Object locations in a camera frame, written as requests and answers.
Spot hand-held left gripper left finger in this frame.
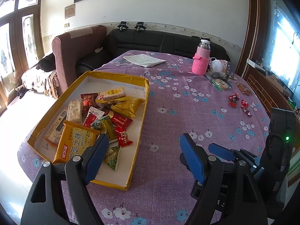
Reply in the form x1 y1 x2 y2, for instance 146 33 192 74
24 133 110 225

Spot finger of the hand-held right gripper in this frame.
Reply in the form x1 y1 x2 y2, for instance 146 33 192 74
208 142 261 167

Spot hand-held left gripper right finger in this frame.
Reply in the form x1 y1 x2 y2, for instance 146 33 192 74
179 133 269 225

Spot green triangular snack packet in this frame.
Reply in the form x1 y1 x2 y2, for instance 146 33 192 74
103 145 122 171

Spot large yellow cracker packet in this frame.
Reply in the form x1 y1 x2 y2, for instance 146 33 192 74
53 120 101 164

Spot small red snack packet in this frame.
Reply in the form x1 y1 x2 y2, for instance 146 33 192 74
114 125 134 148

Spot olive green snack packet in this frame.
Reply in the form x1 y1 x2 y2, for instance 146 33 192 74
91 116 119 143

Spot red white snack packet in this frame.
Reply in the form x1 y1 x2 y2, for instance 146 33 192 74
82 106 105 128

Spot tan printed cracker packet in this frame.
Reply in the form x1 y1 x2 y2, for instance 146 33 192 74
44 108 69 149

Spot beige cracker packet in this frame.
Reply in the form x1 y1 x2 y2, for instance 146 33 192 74
66 98 84 125

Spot yellow puffed snack packet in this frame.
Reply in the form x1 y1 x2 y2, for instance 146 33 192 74
110 96 146 119

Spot dark red snack packet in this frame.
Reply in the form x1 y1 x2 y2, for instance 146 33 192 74
80 92 100 113

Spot cracker packet with red label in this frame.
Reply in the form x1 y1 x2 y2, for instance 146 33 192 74
97 87 126 102

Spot yellow cardboard box tray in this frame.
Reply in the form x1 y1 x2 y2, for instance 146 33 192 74
27 71 150 191

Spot purple floral tablecloth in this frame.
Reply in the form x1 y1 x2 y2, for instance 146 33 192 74
17 50 272 225

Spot brown wrapper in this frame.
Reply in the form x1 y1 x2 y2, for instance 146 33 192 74
236 82 253 96

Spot green-edged cracker packet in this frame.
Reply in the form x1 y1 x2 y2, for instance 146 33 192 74
210 78 232 91

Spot grey foil packet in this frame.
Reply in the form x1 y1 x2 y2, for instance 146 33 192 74
205 71 227 80

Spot wooden cabinet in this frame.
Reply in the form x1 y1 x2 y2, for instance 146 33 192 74
242 60 300 127

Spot pink knit sleeve bottle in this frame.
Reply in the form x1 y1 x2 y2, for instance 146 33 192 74
192 38 211 76

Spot white set-top box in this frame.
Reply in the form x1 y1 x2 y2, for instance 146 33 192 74
247 59 266 69

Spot patterned blanket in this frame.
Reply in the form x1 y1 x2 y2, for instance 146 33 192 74
21 69 59 99

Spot maroon armchair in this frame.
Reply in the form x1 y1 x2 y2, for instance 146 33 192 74
52 25 107 99

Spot white paper sheets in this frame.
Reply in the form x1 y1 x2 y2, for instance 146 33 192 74
123 54 167 68

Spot dark cloth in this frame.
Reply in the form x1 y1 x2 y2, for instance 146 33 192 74
36 52 57 72

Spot flat television screen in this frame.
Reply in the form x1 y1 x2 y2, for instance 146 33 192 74
260 0 300 99

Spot black leather sofa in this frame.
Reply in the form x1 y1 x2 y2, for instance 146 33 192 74
77 27 231 71

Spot wooden glass door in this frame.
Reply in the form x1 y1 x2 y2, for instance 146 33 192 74
0 0 45 113

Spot small wall plaque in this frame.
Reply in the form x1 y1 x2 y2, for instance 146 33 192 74
64 4 76 19

